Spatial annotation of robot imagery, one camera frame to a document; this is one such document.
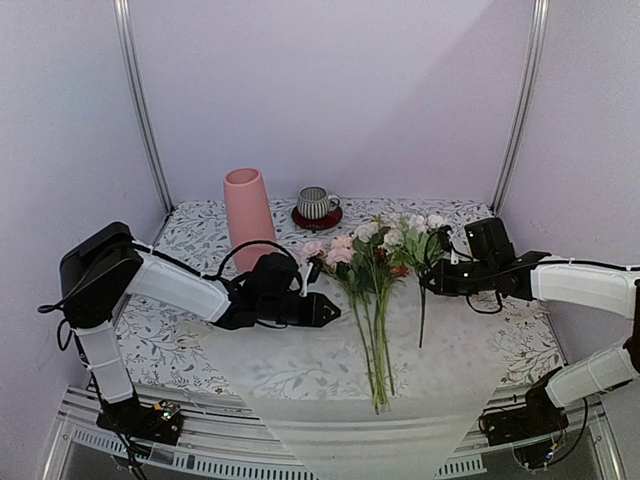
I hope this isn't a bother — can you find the cream printed ribbon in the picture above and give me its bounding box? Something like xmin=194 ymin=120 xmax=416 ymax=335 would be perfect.
xmin=173 ymin=321 xmax=213 ymax=348

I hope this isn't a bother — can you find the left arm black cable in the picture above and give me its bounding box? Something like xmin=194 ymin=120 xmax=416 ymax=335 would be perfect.
xmin=39 ymin=240 xmax=301 ymax=351

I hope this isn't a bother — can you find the floral patterned table mat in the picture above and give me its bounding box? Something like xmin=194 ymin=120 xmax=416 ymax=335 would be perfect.
xmin=116 ymin=198 xmax=565 ymax=395

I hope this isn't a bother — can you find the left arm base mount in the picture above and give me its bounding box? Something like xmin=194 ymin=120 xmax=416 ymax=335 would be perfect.
xmin=96 ymin=397 xmax=184 ymax=446

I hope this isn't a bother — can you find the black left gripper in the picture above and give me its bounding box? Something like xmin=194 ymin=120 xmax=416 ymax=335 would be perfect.
xmin=260 ymin=292 xmax=342 ymax=327

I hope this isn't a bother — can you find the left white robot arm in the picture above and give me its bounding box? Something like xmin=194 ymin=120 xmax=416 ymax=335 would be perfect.
xmin=50 ymin=222 xmax=341 ymax=434

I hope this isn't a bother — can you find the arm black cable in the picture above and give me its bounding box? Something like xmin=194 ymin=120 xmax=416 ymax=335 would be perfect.
xmin=424 ymin=229 xmax=640 ymax=315
xmin=39 ymin=240 xmax=301 ymax=351

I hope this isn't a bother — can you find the dark red saucer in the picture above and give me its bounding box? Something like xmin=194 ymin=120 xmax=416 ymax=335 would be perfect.
xmin=291 ymin=200 xmax=343 ymax=232

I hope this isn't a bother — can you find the pink tall vase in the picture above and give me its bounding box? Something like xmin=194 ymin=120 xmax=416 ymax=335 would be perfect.
xmin=224 ymin=168 xmax=276 ymax=248

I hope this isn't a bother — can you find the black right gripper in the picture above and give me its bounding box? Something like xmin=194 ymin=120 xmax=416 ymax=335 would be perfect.
xmin=420 ymin=259 xmax=496 ymax=297

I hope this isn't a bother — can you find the aluminium frame post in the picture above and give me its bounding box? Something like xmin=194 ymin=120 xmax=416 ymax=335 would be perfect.
xmin=491 ymin=0 xmax=549 ymax=216
xmin=113 ymin=0 xmax=174 ymax=215

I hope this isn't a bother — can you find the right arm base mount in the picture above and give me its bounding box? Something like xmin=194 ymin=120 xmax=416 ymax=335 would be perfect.
xmin=478 ymin=367 xmax=569 ymax=446

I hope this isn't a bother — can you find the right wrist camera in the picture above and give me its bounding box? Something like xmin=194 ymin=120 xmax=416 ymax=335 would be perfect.
xmin=436 ymin=225 xmax=460 ymax=265

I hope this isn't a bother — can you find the peach rose flower stem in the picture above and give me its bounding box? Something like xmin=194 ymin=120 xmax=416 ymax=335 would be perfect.
xmin=351 ymin=217 xmax=396 ymax=414

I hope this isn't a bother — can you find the right aluminium frame post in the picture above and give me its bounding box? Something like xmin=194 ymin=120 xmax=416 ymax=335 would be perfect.
xmin=491 ymin=0 xmax=549 ymax=216

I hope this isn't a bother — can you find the rust red rose stem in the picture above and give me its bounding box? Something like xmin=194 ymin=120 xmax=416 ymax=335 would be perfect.
xmin=374 ymin=249 xmax=409 ymax=279

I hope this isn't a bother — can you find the pink peony flower stem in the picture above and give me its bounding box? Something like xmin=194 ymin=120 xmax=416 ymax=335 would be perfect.
xmin=302 ymin=236 xmax=372 ymax=397

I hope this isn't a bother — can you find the white translucent wrapping paper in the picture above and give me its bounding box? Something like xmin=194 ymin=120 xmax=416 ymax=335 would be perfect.
xmin=200 ymin=278 xmax=507 ymax=479

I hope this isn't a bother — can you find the aluminium front rail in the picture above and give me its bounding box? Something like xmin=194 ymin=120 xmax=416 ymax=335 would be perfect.
xmin=41 ymin=386 xmax=625 ymax=479

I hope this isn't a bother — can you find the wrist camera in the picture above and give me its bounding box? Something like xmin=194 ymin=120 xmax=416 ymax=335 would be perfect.
xmin=300 ymin=259 xmax=323 ymax=297
xmin=436 ymin=225 xmax=460 ymax=265

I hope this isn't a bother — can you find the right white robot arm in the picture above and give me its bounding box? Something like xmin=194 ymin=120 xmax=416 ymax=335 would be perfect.
xmin=420 ymin=217 xmax=639 ymax=436

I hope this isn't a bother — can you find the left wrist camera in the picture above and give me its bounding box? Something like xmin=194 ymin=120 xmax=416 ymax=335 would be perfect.
xmin=300 ymin=259 xmax=323 ymax=297

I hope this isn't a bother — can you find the striped grey ceramic cup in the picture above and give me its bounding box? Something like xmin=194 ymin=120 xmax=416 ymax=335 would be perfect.
xmin=296 ymin=186 xmax=340 ymax=220

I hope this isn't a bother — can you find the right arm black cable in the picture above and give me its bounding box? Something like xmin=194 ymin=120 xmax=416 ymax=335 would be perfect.
xmin=424 ymin=229 xmax=640 ymax=315

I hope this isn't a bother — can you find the white peony flower stem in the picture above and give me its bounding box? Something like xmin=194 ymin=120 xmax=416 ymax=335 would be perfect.
xmin=369 ymin=212 xmax=431 ymax=396

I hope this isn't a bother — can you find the left aluminium frame post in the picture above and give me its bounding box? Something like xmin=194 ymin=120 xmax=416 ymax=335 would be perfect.
xmin=113 ymin=0 xmax=174 ymax=215

